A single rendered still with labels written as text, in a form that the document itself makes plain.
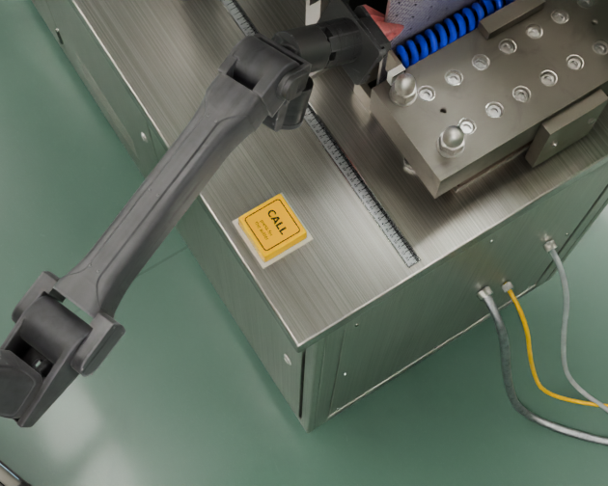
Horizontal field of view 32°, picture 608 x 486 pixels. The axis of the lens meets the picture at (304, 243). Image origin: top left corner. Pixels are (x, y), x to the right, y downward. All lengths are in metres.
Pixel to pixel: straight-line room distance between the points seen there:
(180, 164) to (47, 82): 1.48
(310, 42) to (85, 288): 0.39
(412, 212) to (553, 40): 0.30
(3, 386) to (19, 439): 1.24
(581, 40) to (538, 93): 0.10
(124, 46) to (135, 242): 0.50
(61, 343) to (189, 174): 0.23
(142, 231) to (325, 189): 0.39
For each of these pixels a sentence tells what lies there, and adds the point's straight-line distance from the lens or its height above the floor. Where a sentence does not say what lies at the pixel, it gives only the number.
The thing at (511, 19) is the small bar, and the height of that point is 1.05.
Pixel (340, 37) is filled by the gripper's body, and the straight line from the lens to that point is 1.32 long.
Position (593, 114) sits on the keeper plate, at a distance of 1.50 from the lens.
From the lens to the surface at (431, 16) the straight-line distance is 1.47.
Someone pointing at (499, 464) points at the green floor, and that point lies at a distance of 2.35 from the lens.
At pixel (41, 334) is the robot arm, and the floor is 1.16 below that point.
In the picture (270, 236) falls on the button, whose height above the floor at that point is 0.92.
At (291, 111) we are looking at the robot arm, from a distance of 1.32.
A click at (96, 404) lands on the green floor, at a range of 2.37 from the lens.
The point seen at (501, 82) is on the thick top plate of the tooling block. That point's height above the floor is 1.03.
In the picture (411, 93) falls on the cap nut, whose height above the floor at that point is 1.05.
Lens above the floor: 2.29
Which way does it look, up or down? 70 degrees down
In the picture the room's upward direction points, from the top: 2 degrees clockwise
